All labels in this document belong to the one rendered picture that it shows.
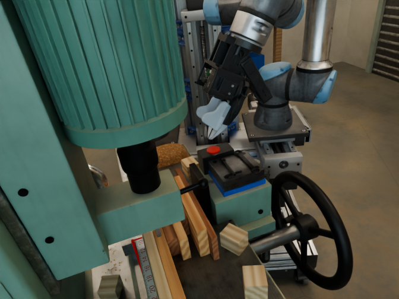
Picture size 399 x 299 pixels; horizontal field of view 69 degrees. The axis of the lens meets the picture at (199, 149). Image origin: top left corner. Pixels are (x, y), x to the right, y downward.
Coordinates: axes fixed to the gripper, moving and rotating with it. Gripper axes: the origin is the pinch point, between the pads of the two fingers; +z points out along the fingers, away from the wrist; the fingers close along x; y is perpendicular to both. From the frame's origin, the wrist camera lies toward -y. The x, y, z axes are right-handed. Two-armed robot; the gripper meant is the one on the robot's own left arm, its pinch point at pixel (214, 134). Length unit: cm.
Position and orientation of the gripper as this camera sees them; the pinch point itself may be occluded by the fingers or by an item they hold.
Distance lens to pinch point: 64.5
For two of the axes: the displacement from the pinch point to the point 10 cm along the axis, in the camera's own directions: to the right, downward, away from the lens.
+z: -3.7, 8.6, 3.4
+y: -8.6, -1.9, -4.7
